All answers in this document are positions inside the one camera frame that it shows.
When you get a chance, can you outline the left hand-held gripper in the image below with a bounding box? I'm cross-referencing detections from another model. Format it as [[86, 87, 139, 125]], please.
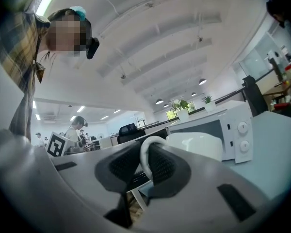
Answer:
[[46, 131, 68, 158]]

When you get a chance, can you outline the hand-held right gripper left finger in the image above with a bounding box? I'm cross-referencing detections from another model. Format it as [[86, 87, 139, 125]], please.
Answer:
[[50, 141, 142, 219]]

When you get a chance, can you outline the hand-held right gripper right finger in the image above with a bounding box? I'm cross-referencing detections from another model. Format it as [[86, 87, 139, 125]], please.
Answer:
[[135, 143, 278, 233]]

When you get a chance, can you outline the white cup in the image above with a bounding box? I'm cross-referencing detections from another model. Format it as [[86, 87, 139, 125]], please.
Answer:
[[140, 132, 224, 180]]

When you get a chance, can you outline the white microwave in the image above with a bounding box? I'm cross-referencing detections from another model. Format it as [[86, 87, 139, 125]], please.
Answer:
[[165, 100, 254, 165]]

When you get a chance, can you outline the white table leg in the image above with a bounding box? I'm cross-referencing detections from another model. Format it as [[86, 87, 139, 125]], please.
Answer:
[[130, 180, 153, 211]]

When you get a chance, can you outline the black office chair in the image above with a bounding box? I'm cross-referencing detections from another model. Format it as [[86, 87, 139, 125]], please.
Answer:
[[117, 123, 137, 145]]

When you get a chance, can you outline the black desk partition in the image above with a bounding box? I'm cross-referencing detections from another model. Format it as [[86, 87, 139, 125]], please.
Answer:
[[135, 128, 168, 143]]

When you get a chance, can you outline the white-flowered plant in white pot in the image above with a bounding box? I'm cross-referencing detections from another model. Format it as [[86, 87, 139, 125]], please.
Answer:
[[169, 99, 190, 121]]

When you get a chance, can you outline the green plant in white pot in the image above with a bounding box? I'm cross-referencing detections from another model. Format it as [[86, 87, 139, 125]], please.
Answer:
[[201, 94, 217, 113]]

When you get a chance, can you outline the person's plaid shirt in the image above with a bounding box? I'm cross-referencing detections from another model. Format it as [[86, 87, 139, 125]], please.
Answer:
[[0, 0, 51, 142]]

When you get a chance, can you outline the person's head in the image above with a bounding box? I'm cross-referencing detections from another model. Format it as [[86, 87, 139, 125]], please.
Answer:
[[45, 8, 93, 58]]

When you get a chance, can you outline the black high-backed chair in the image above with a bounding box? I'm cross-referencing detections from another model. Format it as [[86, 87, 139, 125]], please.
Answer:
[[242, 75, 269, 118]]

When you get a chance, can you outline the red box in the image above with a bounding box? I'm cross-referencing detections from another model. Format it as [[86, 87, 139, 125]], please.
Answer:
[[273, 102, 291, 111]]

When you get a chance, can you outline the wooden shelf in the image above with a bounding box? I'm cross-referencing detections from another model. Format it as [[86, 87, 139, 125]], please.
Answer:
[[261, 74, 291, 98]]

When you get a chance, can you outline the black head-worn camera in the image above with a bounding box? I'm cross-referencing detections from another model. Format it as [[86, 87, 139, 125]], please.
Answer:
[[85, 36, 100, 60]]

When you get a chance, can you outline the teal hair tie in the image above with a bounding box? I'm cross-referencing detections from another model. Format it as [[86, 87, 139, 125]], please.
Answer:
[[69, 5, 87, 22]]

